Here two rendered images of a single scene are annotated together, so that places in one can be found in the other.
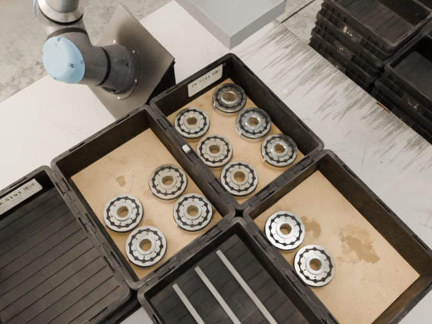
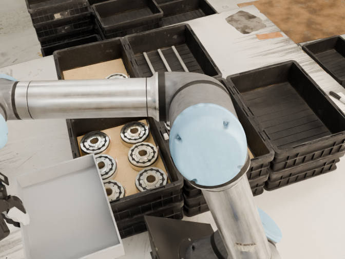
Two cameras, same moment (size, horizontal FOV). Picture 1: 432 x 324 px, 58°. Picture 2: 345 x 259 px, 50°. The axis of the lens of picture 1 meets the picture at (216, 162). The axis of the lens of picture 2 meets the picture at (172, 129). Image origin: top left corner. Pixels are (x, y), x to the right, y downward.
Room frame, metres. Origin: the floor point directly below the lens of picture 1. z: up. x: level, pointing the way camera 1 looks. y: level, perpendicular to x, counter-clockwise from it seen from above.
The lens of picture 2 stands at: (1.17, 0.41, 1.84)
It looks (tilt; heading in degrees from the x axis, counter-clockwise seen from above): 48 degrees down; 204
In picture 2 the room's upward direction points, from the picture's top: 3 degrees counter-clockwise
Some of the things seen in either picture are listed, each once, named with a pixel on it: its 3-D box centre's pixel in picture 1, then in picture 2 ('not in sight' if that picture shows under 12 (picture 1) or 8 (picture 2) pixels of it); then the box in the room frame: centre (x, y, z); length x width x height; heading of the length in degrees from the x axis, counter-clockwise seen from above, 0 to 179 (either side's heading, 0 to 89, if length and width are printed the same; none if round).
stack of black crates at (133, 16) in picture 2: not in sight; (131, 38); (-0.73, -0.71, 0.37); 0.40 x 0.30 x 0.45; 134
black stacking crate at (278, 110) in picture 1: (233, 134); (122, 158); (0.55, -0.05, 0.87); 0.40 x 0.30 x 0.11; 40
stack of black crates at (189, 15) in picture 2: not in sight; (184, 31); (-1.00, -0.41, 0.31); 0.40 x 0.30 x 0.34; 134
